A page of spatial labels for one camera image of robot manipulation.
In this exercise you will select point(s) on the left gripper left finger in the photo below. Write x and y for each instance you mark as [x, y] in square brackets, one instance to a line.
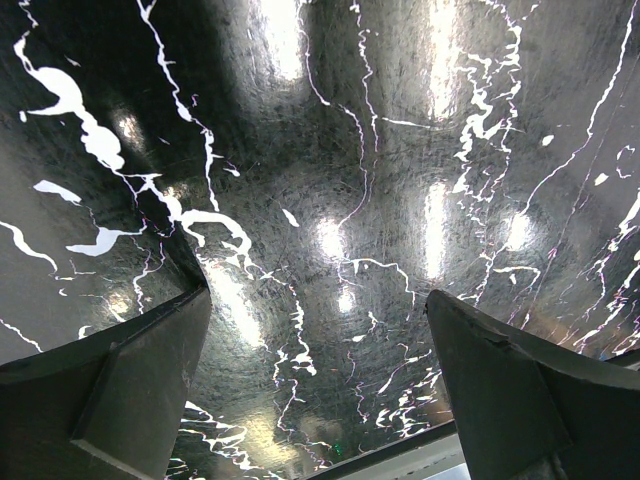
[107, 406]

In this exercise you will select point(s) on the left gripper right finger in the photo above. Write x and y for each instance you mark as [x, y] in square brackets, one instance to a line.
[526, 408]

